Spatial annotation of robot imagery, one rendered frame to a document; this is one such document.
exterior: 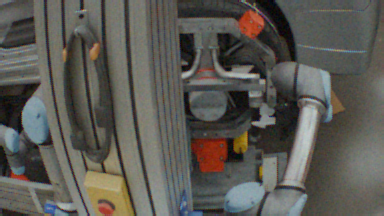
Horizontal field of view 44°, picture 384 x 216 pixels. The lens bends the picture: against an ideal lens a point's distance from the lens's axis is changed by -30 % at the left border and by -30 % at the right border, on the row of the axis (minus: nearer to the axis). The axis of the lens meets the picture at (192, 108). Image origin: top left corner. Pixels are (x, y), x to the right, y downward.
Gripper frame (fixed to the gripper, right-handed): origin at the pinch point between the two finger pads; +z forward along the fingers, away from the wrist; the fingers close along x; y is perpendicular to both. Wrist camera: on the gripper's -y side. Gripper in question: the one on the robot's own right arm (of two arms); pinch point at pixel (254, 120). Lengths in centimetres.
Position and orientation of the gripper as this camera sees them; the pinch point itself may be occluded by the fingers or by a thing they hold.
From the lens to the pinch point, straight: 232.0
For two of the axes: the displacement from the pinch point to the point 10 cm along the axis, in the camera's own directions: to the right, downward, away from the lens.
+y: -0.6, -7.9, -6.2
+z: -10.0, 0.3, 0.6
